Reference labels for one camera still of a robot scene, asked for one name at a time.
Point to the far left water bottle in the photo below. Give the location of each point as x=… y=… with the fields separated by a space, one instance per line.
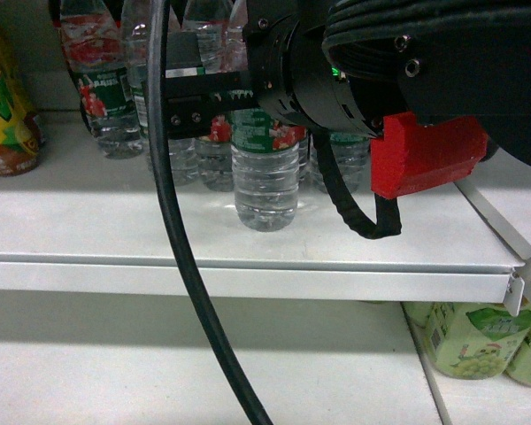
x=91 y=43

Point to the white adjacent shelf board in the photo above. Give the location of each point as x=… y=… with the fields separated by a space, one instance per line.
x=500 y=192

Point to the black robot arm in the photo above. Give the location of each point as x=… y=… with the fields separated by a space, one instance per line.
x=346 y=65

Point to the left green grape juice bottle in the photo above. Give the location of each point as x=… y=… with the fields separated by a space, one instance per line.
x=469 y=341

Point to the water bottle green label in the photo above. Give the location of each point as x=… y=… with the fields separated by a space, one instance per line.
x=351 y=154
x=265 y=162
x=135 y=34

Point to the yellow lemon tea bottle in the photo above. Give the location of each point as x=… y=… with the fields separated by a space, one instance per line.
x=21 y=133

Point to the red plastic mount block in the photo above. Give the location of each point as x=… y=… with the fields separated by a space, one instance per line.
x=410 y=158

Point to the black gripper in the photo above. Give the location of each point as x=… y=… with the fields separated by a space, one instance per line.
x=288 y=76

